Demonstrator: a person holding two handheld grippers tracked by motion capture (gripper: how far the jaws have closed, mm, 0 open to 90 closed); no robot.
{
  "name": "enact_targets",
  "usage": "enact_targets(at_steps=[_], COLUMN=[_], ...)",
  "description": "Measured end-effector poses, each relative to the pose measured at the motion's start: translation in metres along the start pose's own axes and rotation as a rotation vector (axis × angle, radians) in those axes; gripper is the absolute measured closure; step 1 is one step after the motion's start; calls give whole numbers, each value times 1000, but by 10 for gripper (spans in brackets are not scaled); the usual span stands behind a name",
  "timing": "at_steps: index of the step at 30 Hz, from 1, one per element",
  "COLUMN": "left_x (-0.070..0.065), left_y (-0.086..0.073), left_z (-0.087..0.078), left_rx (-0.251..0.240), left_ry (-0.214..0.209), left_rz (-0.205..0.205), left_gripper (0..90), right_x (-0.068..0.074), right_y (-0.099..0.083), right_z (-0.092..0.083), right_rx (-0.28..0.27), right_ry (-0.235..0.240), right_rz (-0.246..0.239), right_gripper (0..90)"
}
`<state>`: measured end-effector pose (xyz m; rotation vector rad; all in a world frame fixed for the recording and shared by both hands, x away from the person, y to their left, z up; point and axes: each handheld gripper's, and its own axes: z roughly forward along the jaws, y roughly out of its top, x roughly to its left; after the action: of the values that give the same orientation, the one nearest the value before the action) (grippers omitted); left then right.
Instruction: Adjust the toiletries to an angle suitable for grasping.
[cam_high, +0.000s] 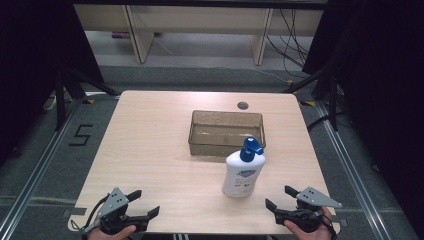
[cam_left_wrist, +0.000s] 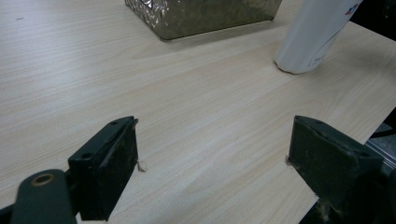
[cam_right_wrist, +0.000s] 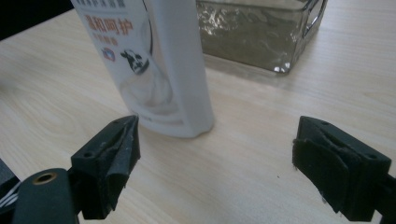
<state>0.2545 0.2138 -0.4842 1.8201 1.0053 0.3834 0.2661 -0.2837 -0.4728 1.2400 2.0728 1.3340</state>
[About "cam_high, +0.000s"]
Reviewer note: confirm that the round grey table grommet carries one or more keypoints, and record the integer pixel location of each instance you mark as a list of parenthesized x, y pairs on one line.
[(243, 105)]

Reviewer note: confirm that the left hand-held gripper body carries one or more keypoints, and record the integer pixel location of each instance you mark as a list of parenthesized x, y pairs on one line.
[(115, 208)]

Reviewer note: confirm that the aluminium floor rail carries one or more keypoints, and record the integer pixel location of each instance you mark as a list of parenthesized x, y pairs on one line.
[(353, 173), (36, 173)]

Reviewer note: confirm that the dark striped clothing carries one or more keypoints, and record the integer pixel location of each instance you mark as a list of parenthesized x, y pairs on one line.
[(181, 237)]

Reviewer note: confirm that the beige desk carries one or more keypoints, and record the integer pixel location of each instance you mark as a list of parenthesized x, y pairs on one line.
[(200, 20)]

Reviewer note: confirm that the black curtain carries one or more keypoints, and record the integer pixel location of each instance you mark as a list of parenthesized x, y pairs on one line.
[(383, 83), (36, 60)]

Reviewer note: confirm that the black metal stand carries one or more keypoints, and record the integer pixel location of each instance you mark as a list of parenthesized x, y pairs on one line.
[(332, 100), (60, 96)]

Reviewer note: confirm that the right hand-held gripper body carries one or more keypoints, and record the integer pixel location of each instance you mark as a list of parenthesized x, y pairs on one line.
[(305, 215)]

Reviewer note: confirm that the brown translucent plastic bin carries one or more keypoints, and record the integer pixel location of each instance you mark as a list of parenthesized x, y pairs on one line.
[(226, 131)]

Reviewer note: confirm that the white pump bottle blue top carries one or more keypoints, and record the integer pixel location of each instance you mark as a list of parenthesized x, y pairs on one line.
[(240, 173)]

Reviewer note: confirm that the person's left hand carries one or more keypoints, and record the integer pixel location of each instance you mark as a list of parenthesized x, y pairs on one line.
[(111, 234)]

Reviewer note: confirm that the person's right hand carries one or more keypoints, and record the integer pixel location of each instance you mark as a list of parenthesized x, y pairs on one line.
[(306, 235)]

